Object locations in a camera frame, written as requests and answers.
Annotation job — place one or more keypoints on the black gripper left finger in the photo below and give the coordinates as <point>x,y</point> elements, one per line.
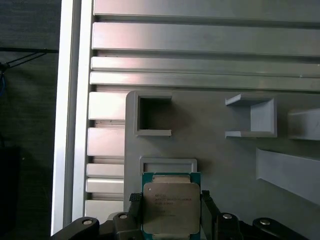
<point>122,225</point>

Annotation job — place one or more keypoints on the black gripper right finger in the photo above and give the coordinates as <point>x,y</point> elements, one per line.
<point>225,225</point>

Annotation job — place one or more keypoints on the silver green CPU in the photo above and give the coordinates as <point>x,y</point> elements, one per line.
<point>170,200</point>

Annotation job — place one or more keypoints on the grey plastic parts rack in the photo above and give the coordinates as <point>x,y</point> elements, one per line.
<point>200,120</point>

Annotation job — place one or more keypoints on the black metal stand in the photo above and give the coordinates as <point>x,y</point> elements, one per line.
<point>30,50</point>

